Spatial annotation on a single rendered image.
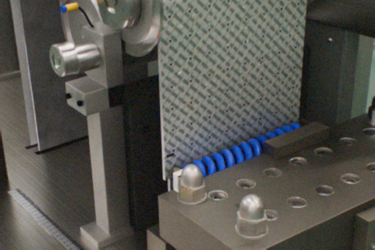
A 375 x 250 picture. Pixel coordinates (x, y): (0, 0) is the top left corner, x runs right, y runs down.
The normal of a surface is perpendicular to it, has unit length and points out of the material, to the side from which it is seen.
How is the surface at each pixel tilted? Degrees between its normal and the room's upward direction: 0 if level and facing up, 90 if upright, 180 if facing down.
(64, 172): 0
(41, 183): 0
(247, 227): 90
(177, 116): 90
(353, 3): 90
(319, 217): 0
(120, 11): 90
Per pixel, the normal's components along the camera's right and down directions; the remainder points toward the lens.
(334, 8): -0.82, 0.29
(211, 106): 0.57, 0.36
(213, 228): -0.04, -0.89
